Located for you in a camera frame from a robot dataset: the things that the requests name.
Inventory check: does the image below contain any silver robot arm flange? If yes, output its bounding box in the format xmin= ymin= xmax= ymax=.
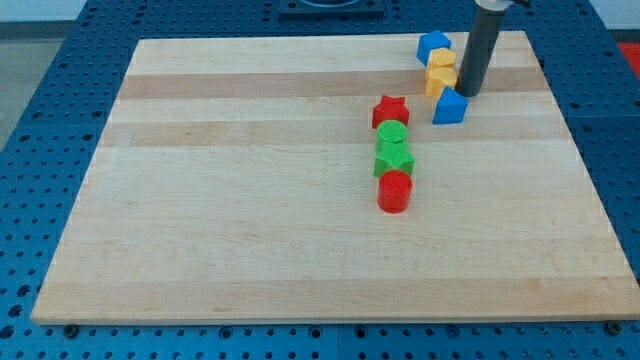
xmin=475 ymin=0 xmax=531 ymax=12

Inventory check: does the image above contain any wooden board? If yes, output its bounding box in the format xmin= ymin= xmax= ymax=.
xmin=31 ymin=31 xmax=639 ymax=325

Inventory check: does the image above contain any blue cube block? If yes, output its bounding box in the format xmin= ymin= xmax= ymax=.
xmin=416 ymin=30 xmax=451 ymax=65

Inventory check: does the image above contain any green star block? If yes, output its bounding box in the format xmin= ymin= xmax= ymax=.
xmin=373 ymin=142 xmax=415 ymax=177

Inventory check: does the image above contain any red cylinder block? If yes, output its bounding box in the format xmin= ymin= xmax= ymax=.
xmin=377 ymin=170 xmax=413 ymax=213

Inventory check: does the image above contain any green cylinder block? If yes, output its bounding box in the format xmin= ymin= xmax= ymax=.
xmin=375 ymin=119 xmax=408 ymax=152

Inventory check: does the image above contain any red star block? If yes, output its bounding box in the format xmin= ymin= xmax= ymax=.
xmin=371 ymin=95 xmax=410 ymax=129

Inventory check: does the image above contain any blue triangular block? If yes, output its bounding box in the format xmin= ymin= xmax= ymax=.
xmin=432 ymin=87 xmax=468 ymax=125

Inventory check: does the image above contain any yellow heart block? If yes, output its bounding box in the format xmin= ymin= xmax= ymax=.
xmin=425 ymin=67 xmax=457 ymax=99

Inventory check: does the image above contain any yellow hexagon block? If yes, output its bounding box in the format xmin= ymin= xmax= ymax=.
xmin=426 ymin=48 xmax=457 ymax=71

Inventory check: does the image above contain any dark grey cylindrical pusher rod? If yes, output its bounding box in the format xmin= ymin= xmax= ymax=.
xmin=456 ymin=6 xmax=506 ymax=97

